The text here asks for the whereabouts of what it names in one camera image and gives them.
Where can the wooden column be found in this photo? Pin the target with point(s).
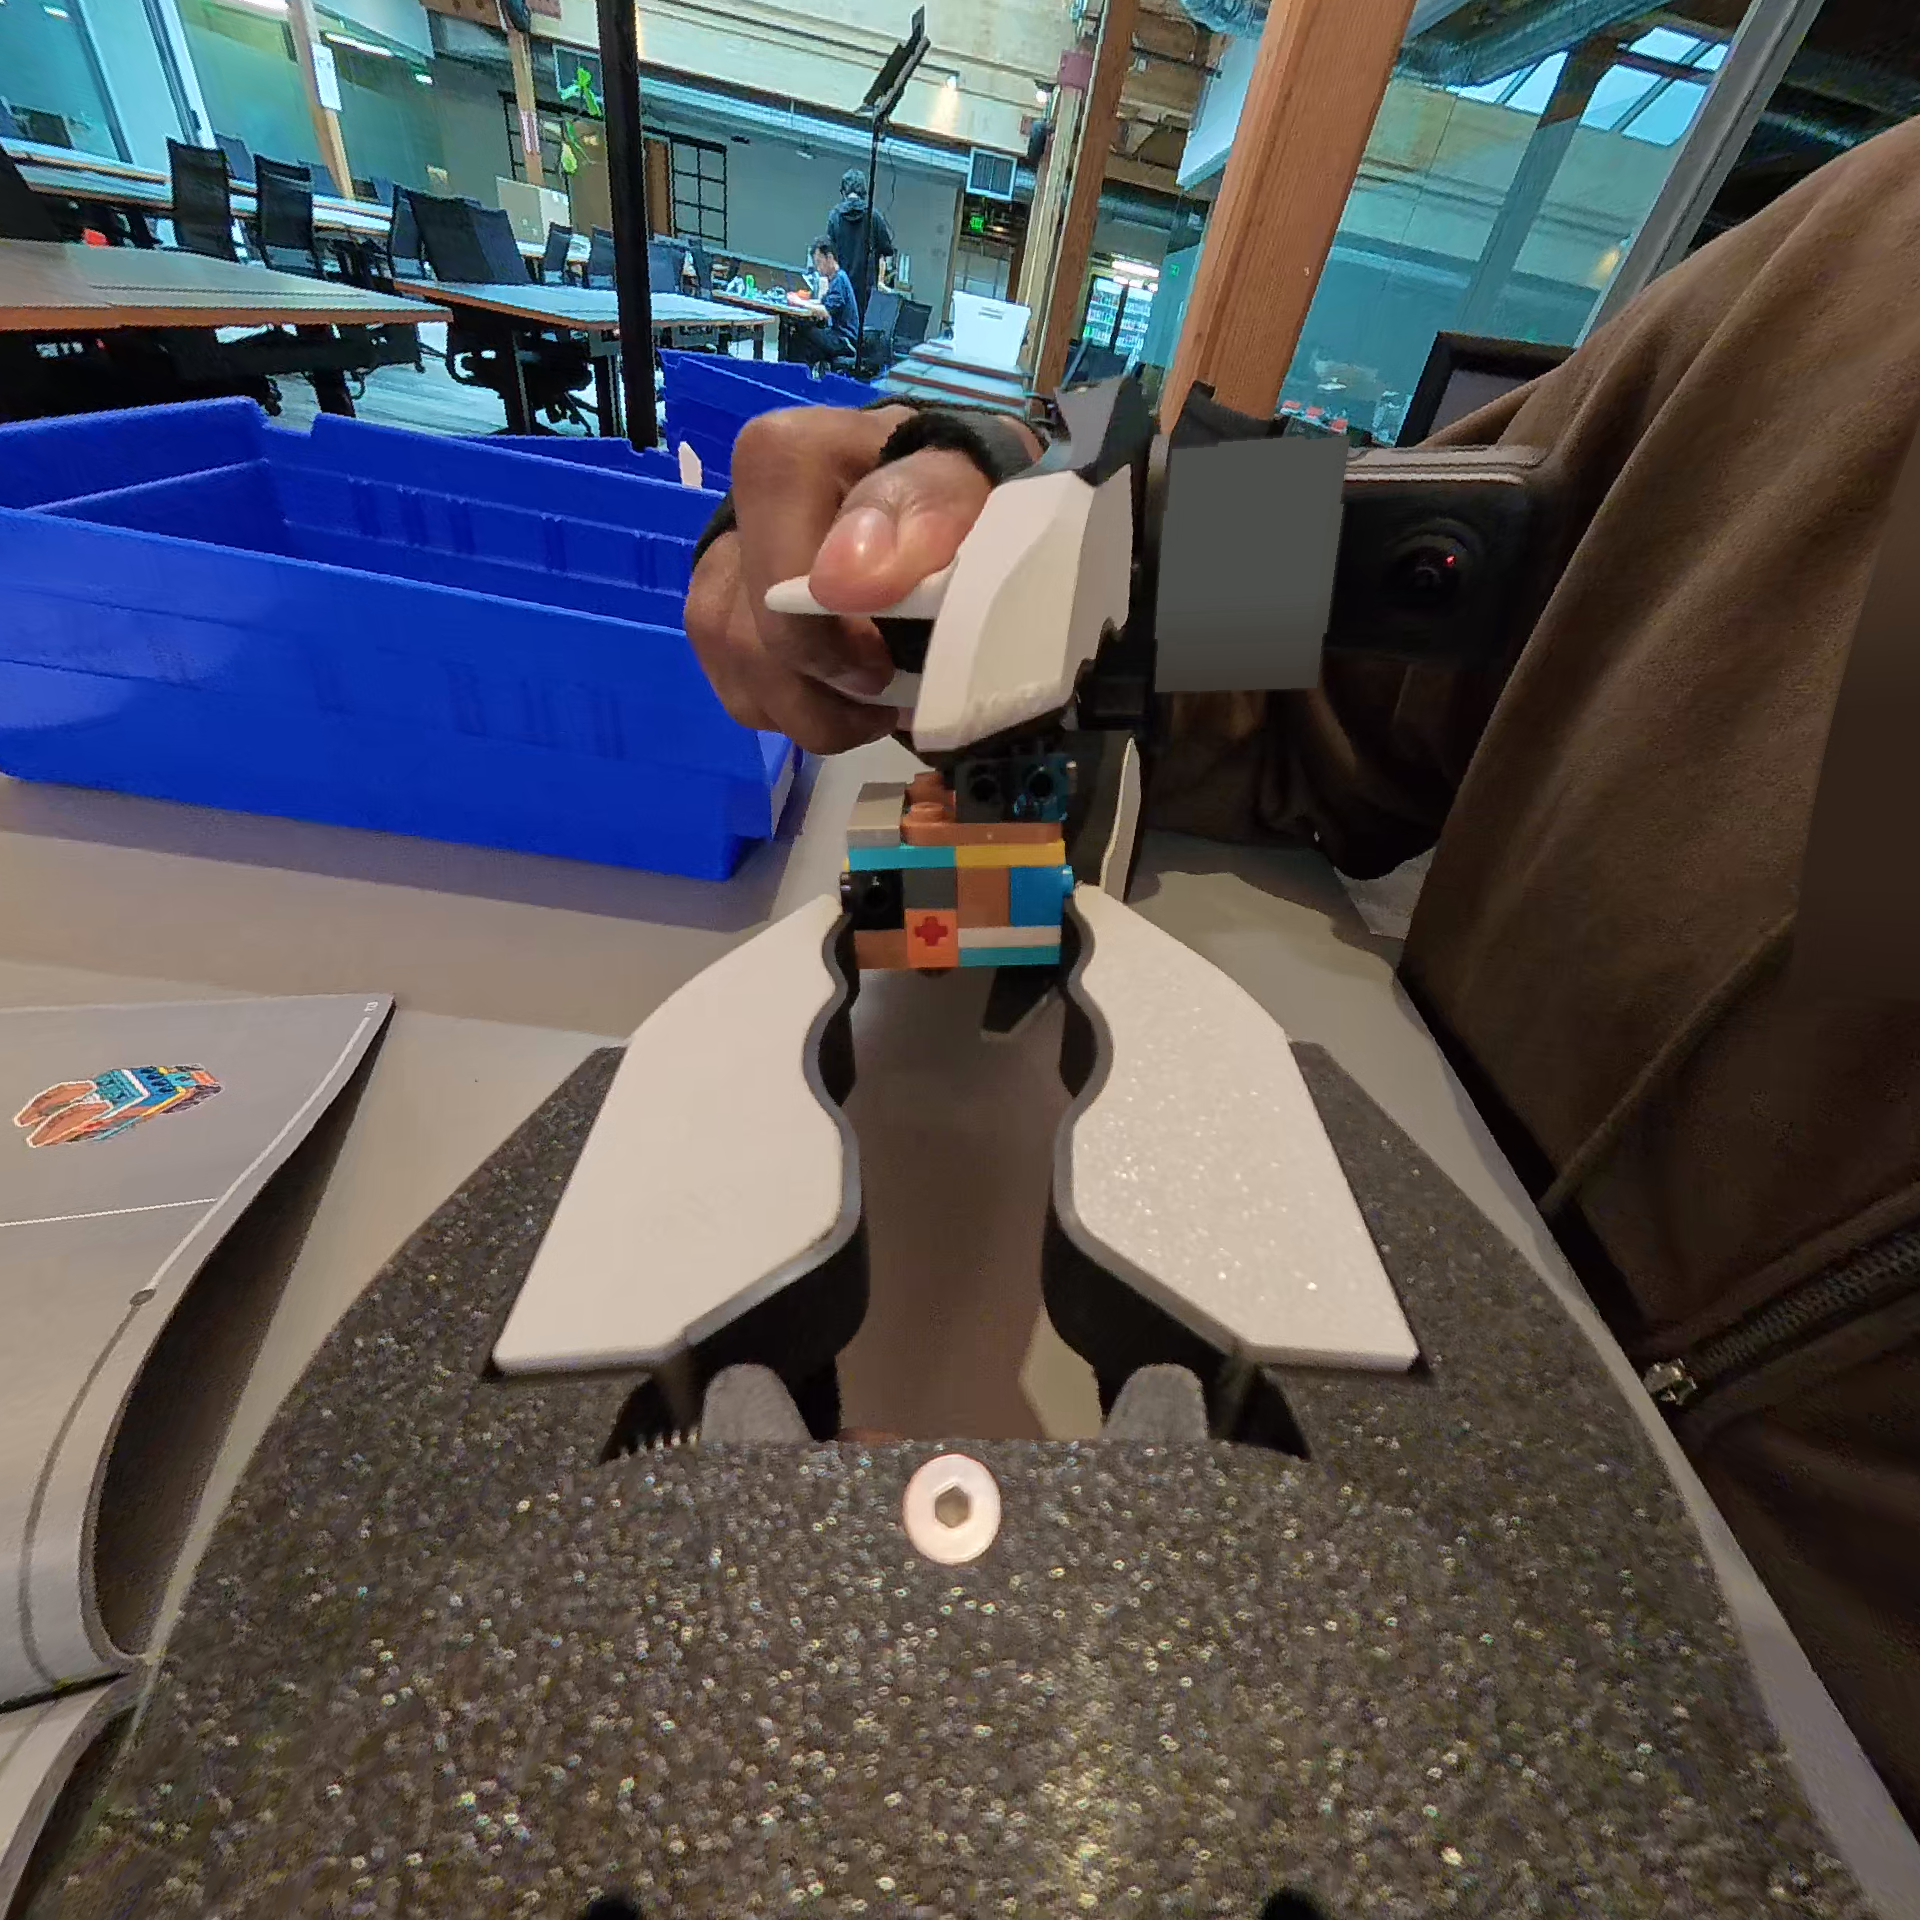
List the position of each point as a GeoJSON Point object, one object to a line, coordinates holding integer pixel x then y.
{"type": "Point", "coordinates": [1290, 195]}

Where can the black vertical pole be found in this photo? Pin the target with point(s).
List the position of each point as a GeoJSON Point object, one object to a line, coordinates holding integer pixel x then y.
{"type": "Point", "coordinates": [626, 226]}

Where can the grey desk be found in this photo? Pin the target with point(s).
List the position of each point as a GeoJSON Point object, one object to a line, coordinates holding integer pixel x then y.
{"type": "Point", "coordinates": [450, 931]}

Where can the black light stand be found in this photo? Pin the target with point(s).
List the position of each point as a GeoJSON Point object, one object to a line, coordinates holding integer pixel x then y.
{"type": "Point", "coordinates": [897, 68]}

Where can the row of black office chairs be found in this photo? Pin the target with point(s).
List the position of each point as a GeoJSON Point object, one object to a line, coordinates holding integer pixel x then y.
{"type": "Point", "coordinates": [450, 242]}

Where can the person's right hand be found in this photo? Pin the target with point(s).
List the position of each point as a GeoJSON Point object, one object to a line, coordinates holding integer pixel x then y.
{"type": "Point", "coordinates": [781, 494]}

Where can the wooden post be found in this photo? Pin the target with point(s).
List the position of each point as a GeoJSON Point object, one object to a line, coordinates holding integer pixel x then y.
{"type": "Point", "coordinates": [1089, 182]}

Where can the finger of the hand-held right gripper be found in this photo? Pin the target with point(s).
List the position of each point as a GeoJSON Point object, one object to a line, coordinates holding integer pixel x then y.
{"type": "Point", "coordinates": [1122, 826]}
{"type": "Point", "coordinates": [1037, 601]}

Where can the person's right forearm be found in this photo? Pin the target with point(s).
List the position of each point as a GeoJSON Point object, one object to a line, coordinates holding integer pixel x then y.
{"type": "Point", "coordinates": [1650, 452]}

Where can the blue plastic bin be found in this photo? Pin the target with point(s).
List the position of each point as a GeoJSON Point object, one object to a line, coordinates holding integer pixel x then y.
{"type": "Point", "coordinates": [376, 676]}
{"type": "Point", "coordinates": [751, 398]}

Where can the person's brown jacket torso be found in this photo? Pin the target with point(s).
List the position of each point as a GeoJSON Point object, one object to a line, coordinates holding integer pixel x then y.
{"type": "Point", "coordinates": [1723, 1125]}

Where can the grey instruction booklet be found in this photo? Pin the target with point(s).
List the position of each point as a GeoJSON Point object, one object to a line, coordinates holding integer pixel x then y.
{"type": "Point", "coordinates": [181, 1202]}

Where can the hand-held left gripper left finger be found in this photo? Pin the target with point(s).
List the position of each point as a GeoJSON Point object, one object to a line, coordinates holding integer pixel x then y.
{"type": "Point", "coordinates": [690, 1171]}

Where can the wood-edged office table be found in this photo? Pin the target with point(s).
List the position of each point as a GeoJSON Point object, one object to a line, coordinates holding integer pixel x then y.
{"type": "Point", "coordinates": [181, 293]}
{"type": "Point", "coordinates": [600, 307]}

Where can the grey monitor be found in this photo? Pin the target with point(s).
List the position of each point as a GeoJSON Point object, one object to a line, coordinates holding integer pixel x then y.
{"type": "Point", "coordinates": [1477, 390]}

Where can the multicoloured toy brick model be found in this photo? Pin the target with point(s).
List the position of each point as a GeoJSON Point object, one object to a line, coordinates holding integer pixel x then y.
{"type": "Point", "coordinates": [974, 902]}

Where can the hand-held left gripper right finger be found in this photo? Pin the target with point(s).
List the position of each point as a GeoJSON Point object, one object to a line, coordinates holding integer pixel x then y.
{"type": "Point", "coordinates": [1230, 1171]}

